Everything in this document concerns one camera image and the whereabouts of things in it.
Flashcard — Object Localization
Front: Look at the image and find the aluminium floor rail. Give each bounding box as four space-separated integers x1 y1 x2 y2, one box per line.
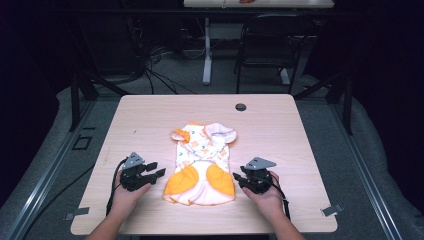
3 99 98 240
328 99 404 240

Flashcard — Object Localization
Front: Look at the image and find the person's right hand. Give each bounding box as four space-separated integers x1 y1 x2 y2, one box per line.
241 170 285 220

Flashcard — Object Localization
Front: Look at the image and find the black folding chair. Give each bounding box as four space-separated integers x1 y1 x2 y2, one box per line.
233 12 316 95

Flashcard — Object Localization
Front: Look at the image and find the black metal frame stand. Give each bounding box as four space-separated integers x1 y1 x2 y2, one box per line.
293 71 355 136
64 13 132 132

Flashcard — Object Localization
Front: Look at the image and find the grey tape strip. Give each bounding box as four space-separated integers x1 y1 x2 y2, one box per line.
320 203 345 217
64 206 91 221

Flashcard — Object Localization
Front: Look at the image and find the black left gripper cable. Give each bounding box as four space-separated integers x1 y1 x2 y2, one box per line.
105 157 130 216

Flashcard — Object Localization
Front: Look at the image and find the bundle of black floor cables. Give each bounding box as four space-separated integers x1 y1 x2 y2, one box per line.
126 16 201 96

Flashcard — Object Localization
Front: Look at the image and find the black square floor bracket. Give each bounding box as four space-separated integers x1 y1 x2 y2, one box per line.
71 134 94 151

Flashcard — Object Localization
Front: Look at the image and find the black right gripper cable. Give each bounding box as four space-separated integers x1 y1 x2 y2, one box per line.
270 174 292 222

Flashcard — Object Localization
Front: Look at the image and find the white background table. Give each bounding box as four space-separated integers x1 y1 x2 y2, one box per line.
182 0 335 86

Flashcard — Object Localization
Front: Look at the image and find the white and orange baby garment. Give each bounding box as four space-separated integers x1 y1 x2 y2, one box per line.
162 121 238 207

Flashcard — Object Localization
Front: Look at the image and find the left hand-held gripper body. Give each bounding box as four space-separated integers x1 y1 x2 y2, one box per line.
119 151 158 193

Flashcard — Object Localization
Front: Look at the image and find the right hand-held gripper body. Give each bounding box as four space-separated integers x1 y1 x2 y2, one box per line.
239 156 278 195

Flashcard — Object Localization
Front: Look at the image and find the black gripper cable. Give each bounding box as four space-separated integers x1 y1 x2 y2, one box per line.
105 157 130 216
270 174 292 222

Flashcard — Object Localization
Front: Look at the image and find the person's left hand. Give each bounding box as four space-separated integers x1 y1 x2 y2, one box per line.
110 169 153 218

